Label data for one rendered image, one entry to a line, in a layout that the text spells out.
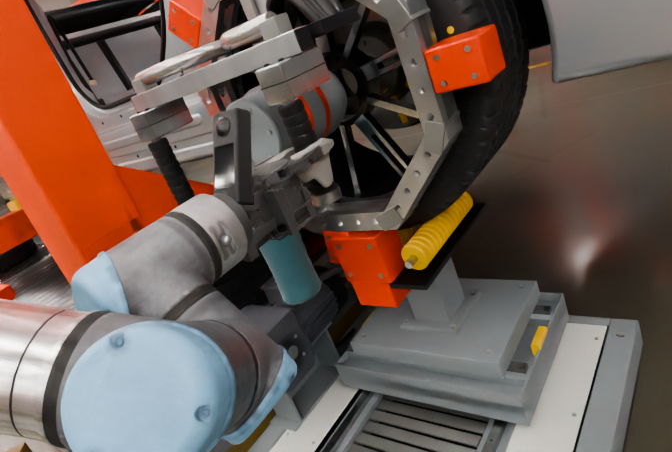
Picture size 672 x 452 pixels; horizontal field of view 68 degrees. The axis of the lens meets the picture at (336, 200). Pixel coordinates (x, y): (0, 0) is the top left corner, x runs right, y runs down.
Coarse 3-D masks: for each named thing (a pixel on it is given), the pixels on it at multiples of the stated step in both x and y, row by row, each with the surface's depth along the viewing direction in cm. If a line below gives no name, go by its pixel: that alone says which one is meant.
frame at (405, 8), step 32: (224, 0) 94; (384, 0) 74; (416, 0) 75; (224, 32) 102; (416, 32) 74; (416, 64) 78; (224, 96) 111; (416, 96) 79; (448, 96) 81; (448, 128) 80; (416, 160) 85; (416, 192) 88; (320, 224) 106; (352, 224) 101; (384, 224) 96
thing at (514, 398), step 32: (544, 320) 119; (352, 352) 135; (544, 352) 113; (352, 384) 133; (384, 384) 125; (416, 384) 118; (448, 384) 111; (480, 384) 111; (512, 384) 107; (544, 384) 111; (512, 416) 104
